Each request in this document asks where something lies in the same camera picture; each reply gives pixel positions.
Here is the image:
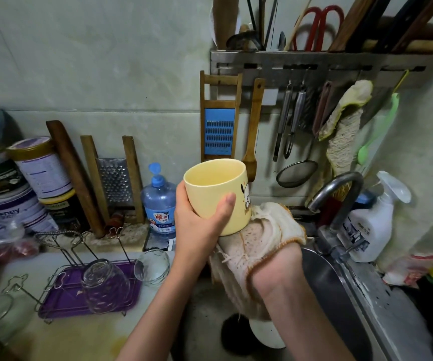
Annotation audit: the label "person's left hand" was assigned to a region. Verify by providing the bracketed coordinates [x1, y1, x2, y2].
[173, 180, 237, 281]

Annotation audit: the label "person's right hand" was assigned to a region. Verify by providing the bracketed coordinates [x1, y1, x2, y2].
[249, 243, 305, 299]

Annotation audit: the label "beige dish cloth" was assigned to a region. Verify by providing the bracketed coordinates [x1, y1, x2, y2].
[209, 203, 308, 320]

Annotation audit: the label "yellow mug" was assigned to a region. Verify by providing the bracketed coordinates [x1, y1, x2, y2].
[183, 158, 252, 236]

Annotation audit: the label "person's right forearm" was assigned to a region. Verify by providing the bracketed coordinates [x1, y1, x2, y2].
[260, 274, 356, 361]

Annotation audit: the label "person's left forearm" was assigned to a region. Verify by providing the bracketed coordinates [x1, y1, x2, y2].
[115, 270, 213, 361]

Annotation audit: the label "small blue water bottle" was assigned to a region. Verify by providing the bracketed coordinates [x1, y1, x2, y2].
[141, 163, 177, 236]

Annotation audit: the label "white plate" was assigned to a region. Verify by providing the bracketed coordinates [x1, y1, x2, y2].
[248, 319, 287, 349]

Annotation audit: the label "red container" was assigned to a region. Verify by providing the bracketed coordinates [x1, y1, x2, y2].
[318, 198, 341, 226]

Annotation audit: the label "wooden framed metal grater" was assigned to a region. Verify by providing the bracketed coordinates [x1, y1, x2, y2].
[80, 135, 146, 226]

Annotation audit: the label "mesh strainer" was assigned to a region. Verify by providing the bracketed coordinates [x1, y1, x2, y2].
[277, 79, 334, 188]

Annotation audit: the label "metal faucet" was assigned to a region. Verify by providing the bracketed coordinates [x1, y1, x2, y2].
[307, 171, 365, 256]

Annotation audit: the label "wooden slicer with blue blade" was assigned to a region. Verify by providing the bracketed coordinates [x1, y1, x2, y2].
[199, 70, 243, 164]

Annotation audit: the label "white spray bottle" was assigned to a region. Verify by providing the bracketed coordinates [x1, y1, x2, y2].
[344, 170, 413, 263]

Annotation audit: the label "wooden spatula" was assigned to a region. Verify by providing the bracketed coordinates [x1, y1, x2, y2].
[242, 77, 266, 183]

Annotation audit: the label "blue capped bottle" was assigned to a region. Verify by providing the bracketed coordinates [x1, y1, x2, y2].
[355, 190, 377, 208]

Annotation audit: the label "pink and white plastic bag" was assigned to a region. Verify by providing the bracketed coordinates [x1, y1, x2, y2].
[382, 252, 433, 288]

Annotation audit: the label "wooden rolling pin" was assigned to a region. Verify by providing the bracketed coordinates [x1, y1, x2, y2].
[46, 120, 106, 239]

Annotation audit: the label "metal peeler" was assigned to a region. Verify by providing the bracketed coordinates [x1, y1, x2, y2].
[284, 82, 308, 158]
[273, 80, 294, 162]

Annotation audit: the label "purple plastic tray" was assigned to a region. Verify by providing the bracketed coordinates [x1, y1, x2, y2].
[38, 259, 142, 320]

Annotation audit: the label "stack of labelled tin cans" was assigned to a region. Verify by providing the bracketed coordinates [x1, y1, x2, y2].
[0, 136, 78, 238]

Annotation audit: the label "plastic bag with red contents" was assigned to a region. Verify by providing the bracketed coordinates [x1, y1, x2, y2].
[0, 225, 41, 268]

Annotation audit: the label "dark metal ladle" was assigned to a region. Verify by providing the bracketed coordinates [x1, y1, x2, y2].
[226, 30, 264, 53]

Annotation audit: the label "wooden scoop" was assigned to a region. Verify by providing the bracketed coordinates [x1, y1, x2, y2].
[212, 0, 240, 50]

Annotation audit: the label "bundle of dark chopsticks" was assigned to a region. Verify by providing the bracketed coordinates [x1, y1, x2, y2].
[247, 0, 280, 51]

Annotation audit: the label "bamboo skewer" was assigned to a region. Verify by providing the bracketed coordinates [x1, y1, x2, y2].
[286, 0, 314, 51]

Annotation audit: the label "black wire scourer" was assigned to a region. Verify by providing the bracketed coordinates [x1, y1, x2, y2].
[220, 315, 259, 356]

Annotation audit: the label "metal wire cup rack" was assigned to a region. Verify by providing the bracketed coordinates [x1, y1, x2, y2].
[2, 229, 144, 324]

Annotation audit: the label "wall mounted metal utensil rack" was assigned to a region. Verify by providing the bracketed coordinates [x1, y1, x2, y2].
[209, 49, 433, 89]

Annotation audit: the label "red handled scissors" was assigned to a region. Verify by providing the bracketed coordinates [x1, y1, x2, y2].
[290, 5, 345, 52]

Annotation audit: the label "brown handled knife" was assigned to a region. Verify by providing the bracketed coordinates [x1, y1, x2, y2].
[329, 0, 375, 52]
[393, 0, 433, 53]

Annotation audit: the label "black handled knife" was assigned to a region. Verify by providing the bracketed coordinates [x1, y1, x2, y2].
[348, 0, 392, 52]
[374, 0, 428, 53]

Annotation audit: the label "light wooden handle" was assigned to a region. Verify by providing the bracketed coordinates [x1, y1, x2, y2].
[363, 39, 433, 55]

